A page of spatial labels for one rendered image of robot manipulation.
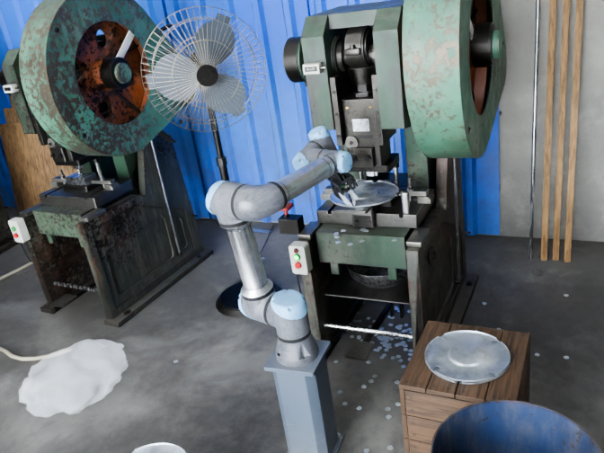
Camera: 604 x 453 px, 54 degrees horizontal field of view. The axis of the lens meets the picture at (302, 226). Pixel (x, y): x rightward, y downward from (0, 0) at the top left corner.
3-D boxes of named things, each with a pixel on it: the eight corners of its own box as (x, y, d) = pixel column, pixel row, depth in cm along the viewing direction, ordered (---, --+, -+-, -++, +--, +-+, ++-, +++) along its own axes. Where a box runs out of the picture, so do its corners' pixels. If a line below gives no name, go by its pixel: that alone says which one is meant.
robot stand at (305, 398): (329, 474, 214) (313, 373, 196) (282, 464, 221) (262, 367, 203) (344, 437, 230) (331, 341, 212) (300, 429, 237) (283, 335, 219)
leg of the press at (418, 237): (439, 385, 249) (428, 186, 213) (413, 380, 254) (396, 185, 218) (478, 279, 323) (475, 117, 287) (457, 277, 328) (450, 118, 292)
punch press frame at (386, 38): (415, 341, 253) (391, 12, 200) (324, 328, 272) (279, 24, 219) (455, 256, 317) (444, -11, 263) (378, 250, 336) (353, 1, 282)
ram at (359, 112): (378, 169, 240) (372, 97, 228) (344, 169, 247) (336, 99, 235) (391, 155, 254) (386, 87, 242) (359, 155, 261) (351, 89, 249)
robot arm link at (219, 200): (270, 333, 204) (228, 194, 178) (240, 322, 213) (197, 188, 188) (292, 314, 211) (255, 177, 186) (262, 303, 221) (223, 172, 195)
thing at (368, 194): (407, 182, 253) (406, 181, 253) (386, 208, 230) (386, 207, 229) (344, 181, 266) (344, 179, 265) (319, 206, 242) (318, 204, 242)
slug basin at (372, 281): (408, 299, 255) (406, 279, 252) (336, 291, 270) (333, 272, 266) (428, 262, 283) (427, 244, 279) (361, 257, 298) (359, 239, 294)
